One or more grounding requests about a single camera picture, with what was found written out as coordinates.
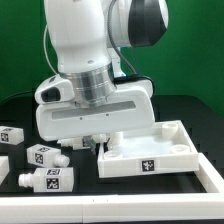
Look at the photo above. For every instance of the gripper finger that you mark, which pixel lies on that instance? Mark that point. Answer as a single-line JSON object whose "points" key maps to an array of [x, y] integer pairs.
{"points": [[88, 140]]}

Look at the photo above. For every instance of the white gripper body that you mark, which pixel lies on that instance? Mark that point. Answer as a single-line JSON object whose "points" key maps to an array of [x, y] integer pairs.
{"points": [[128, 108]]}

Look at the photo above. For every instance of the white square table top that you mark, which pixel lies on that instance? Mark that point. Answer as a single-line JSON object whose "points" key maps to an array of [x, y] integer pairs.
{"points": [[164, 148]]}

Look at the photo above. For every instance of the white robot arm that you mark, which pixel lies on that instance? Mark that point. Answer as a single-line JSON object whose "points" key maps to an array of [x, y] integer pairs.
{"points": [[89, 96]]}

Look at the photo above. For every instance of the white U-shaped obstacle fence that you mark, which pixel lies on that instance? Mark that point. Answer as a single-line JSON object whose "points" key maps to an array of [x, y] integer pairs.
{"points": [[121, 208]]}

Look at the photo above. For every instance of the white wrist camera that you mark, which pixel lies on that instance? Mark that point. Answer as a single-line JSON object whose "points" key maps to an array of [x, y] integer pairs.
{"points": [[53, 90]]}

